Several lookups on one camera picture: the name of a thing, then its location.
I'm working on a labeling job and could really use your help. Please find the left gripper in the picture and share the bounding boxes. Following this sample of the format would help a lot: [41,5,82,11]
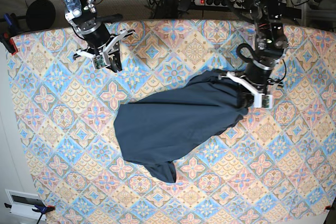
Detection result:
[219,60,283,108]

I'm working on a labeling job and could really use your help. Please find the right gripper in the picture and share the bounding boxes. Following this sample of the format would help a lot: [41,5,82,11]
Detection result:
[72,23,135,72]

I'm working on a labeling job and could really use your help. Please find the dark navy t-shirt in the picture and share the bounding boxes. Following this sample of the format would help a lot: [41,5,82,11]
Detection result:
[114,71,248,183]

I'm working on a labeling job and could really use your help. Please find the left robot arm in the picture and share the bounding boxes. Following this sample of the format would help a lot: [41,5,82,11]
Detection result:
[224,0,288,109]

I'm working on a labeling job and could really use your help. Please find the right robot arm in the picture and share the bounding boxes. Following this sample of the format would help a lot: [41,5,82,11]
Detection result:
[64,0,135,73]

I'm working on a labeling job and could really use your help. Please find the patterned tile tablecloth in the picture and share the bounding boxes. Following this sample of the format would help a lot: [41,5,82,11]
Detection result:
[6,20,335,223]

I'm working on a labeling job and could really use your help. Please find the black round stool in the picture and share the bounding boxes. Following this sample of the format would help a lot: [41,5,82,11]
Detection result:
[26,0,56,31]

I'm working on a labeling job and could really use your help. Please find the white power strip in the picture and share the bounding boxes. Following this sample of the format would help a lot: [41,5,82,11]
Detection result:
[190,0,246,10]

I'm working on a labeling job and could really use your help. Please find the orange black clamp left edge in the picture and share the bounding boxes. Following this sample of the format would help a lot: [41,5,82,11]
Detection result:
[0,33,18,55]

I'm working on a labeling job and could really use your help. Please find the blue clamp upper left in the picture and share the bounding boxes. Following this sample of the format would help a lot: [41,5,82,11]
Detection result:
[1,13,26,30]

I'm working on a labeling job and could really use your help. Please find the blue orange clamp bottom left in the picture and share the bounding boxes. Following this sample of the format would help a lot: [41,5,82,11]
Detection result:
[32,205,56,224]

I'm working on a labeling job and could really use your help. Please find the white floor vent box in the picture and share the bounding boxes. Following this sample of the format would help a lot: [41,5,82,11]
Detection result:
[5,189,44,220]

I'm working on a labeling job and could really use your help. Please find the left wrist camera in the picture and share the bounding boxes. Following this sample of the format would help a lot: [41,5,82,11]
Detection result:
[253,93,274,109]

